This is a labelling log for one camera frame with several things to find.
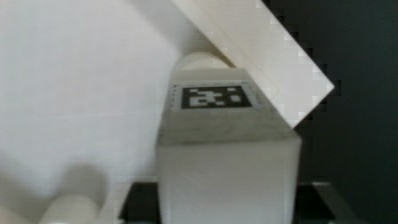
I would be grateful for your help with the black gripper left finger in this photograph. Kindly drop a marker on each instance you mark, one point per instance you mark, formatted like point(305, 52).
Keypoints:
point(133, 204)

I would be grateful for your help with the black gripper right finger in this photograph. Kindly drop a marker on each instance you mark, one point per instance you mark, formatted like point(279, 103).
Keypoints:
point(320, 205)

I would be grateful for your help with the white table leg with tag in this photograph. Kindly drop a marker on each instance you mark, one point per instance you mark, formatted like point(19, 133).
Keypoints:
point(227, 150)

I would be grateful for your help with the white square tabletop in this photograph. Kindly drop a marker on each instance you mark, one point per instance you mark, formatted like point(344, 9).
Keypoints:
point(89, 54)

